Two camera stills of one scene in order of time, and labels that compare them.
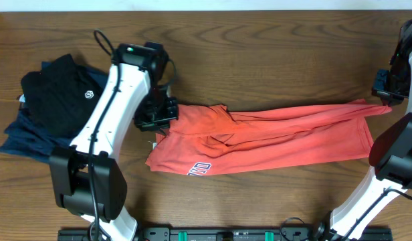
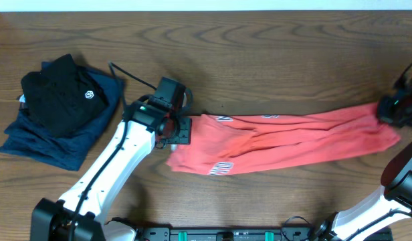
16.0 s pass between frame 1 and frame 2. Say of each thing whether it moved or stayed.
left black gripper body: moved
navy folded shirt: stayed
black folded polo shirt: stayed
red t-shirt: moved
